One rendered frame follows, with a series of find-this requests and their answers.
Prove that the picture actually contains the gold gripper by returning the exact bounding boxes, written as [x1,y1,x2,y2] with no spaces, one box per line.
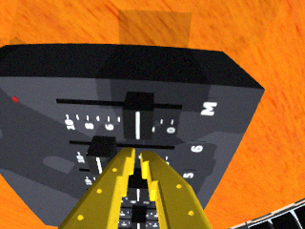
[57,147,213,229]

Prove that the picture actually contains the black lighting desk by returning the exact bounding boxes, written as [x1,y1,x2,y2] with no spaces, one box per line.
[0,43,265,229]

